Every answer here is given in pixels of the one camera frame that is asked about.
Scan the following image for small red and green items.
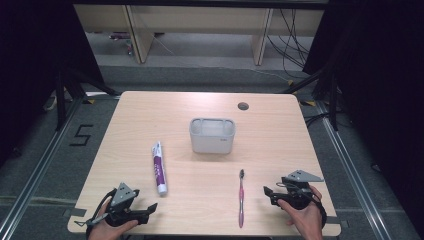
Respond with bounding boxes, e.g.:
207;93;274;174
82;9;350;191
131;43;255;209
108;31;135;57

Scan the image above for black metal stand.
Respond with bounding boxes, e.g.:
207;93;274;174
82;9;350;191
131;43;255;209
281;63;342;132
54;64;122;132

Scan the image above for aluminium floor rail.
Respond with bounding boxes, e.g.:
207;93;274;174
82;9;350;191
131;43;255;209
314;99;392;240
0;96;85;240

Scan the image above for white and purple toothpaste tube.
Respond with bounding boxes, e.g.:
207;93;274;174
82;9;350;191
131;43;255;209
151;140;168;197

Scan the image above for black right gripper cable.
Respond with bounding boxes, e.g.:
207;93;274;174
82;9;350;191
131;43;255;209
308;188;328;231

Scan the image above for person's left hand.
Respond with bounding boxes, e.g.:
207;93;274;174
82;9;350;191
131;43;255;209
87;199;139;240

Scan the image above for black hanging cable bundle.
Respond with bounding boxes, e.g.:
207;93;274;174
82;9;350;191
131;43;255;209
266;8;312;80

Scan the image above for beige wooden desk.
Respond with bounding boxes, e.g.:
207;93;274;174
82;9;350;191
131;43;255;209
73;3;325;66

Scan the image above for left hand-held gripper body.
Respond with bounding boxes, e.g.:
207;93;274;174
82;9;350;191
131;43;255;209
105;182;142;228

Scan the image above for person's right hand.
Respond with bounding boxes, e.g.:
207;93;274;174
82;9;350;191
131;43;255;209
277;185;324;240

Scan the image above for white plastic holder box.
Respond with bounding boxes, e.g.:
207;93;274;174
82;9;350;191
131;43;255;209
189;117;237;155

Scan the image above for thin grey wire loop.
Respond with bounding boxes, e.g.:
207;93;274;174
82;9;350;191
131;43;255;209
73;213;109;228

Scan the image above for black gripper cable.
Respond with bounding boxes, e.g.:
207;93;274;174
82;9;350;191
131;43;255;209
85;188;118;239
308;188;328;231

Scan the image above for pink toothbrush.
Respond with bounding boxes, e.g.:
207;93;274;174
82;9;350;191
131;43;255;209
237;168;246;229

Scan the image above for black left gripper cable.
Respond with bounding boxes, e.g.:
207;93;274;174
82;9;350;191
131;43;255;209
85;188;118;239

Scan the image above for dark curtain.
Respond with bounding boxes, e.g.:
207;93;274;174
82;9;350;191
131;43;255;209
0;0;105;169
302;0;424;231

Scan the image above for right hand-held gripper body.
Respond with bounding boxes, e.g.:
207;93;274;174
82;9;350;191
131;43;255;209
275;169;325;211

